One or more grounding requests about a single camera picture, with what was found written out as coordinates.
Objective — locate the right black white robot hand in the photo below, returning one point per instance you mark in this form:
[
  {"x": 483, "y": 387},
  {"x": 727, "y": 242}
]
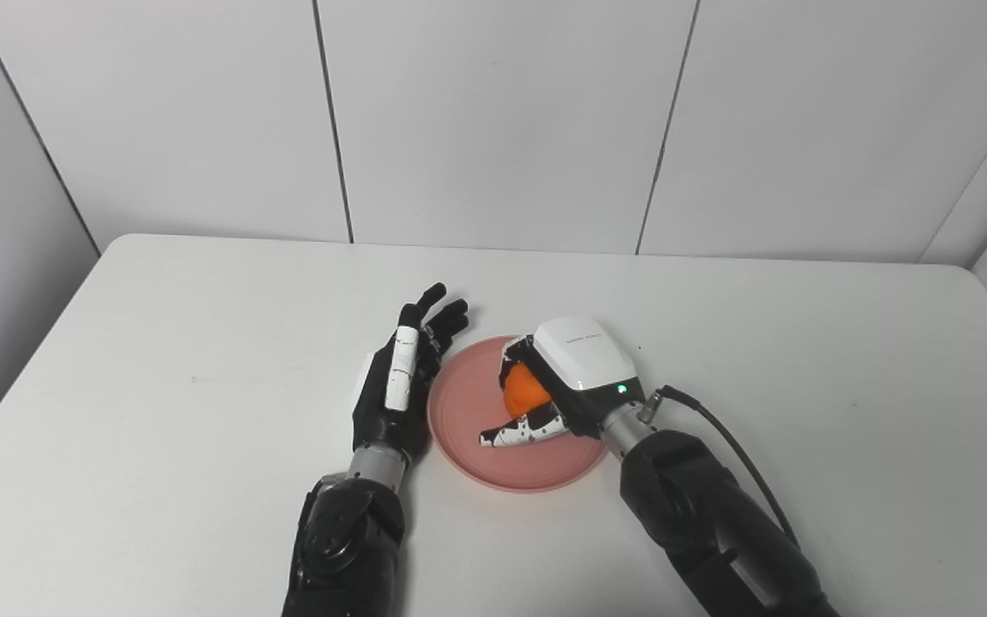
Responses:
[{"x": 579, "y": 368}]

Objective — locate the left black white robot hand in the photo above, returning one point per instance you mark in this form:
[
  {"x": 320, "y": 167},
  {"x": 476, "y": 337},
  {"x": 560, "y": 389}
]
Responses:
[{"x": 403, "y": 386}]

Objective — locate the orange fruit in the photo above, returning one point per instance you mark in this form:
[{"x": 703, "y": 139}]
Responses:
[{"x": 526, "y": 390}]

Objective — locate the pink round plate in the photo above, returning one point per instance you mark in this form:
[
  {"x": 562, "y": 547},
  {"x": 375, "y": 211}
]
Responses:
[{"x": 493, "y": 463}]

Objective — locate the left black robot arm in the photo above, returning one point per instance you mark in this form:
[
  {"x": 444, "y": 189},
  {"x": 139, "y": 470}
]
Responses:
[{"x": 346, "y": 540}]

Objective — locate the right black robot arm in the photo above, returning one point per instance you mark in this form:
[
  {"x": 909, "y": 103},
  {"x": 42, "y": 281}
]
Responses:
[{"x": 708, "y": 523}]

